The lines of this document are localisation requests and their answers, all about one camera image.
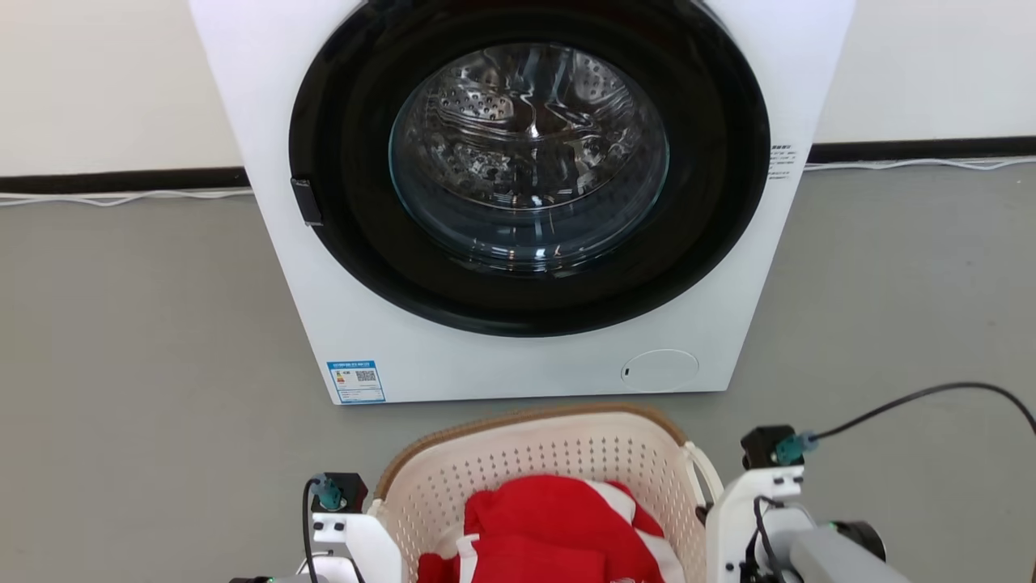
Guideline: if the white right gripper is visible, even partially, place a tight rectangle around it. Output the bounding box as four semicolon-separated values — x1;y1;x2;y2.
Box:
696;465;817;583

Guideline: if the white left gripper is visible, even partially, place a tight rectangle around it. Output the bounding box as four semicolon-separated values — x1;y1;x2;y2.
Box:
311;511;405;583

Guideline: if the cream perforated laundry basket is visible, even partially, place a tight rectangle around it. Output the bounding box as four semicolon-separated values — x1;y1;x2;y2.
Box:
368;403;725;583

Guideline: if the round white filter cover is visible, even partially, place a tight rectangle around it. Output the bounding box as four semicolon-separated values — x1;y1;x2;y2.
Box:
621;349;700;392

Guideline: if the red and white garment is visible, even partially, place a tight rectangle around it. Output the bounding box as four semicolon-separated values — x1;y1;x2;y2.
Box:
417;474;687;583

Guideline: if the blue energy label sticker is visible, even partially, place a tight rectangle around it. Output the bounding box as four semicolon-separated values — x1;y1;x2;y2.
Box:
326;360;387;404

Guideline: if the black round washer door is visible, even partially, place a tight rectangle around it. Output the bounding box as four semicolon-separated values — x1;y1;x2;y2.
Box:
288;0;771;338

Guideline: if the steel washer drum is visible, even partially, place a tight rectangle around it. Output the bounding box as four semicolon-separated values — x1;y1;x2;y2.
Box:
390;43;670;274

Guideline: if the white front-load washing machine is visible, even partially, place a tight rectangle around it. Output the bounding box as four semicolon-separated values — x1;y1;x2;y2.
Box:
188;0;857;406

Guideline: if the black left camera cable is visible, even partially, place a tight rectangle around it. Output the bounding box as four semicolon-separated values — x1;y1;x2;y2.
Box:
301;477;323;583

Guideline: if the black camera cable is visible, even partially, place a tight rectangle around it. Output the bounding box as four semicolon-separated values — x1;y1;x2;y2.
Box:
301;477;323;583
809;381;1036;443

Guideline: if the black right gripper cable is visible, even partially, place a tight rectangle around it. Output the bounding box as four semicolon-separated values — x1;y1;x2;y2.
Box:
749;496;788;583

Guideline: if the black right camera cable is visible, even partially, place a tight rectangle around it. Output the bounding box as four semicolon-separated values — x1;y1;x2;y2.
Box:
809;381;1036;443

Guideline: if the black washer door handle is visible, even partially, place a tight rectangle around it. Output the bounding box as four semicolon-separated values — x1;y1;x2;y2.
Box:
291;177;324;227

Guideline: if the thin white floor cable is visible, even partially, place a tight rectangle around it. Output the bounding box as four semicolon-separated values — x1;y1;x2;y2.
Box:
805;155;1036;172
0;188;254;208

